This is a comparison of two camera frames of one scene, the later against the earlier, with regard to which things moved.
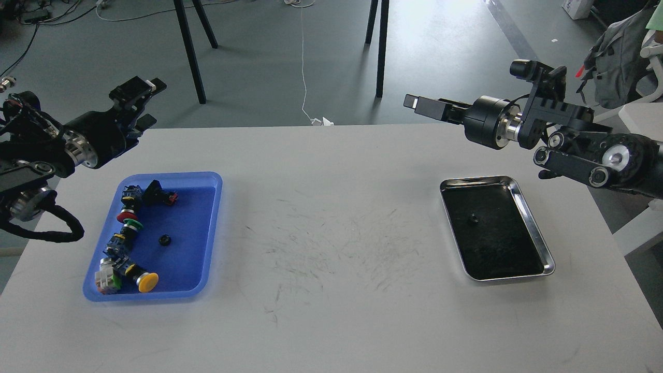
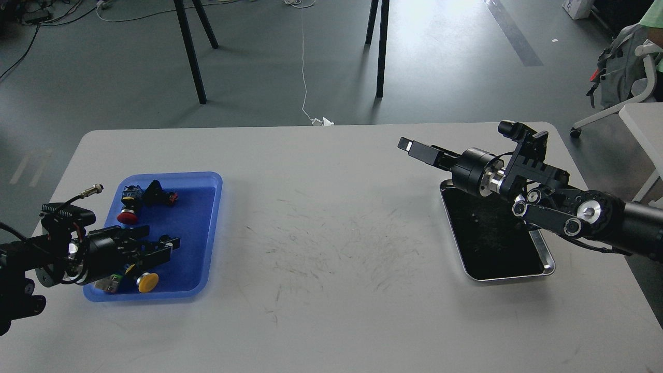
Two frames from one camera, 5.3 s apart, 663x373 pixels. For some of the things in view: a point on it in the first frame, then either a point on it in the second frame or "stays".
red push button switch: (130, 195) stays
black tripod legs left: (180, 9) stays
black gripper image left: (95, 138) -> (105, 258)
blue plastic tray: (178, 243) stays
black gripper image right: (492, 122) -> (476, 170)
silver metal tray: (494, 230) stays
